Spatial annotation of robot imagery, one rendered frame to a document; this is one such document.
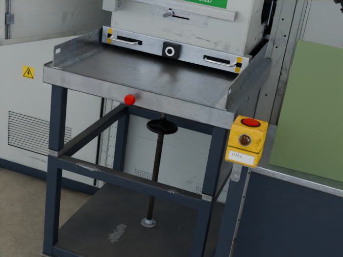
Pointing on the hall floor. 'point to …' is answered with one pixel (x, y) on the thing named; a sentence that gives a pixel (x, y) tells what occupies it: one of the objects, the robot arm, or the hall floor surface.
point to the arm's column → (288, 221)
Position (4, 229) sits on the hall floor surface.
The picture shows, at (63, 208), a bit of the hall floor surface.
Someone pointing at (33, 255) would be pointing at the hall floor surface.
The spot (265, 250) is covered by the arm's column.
